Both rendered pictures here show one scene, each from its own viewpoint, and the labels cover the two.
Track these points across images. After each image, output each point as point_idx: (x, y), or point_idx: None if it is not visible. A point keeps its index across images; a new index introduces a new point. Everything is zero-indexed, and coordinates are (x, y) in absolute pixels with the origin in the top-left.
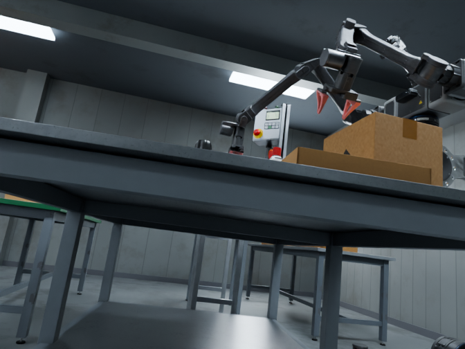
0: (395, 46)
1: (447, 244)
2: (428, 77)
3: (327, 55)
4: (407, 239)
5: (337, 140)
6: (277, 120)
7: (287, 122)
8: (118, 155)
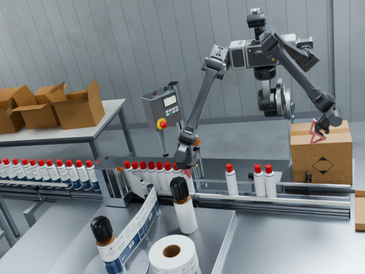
0: (266, 23)
1: None
2: (311, 67)
3: (341, 122)
4: None
5: (310, 149)
6: (175, 103)
7: (181, 101)
8: None
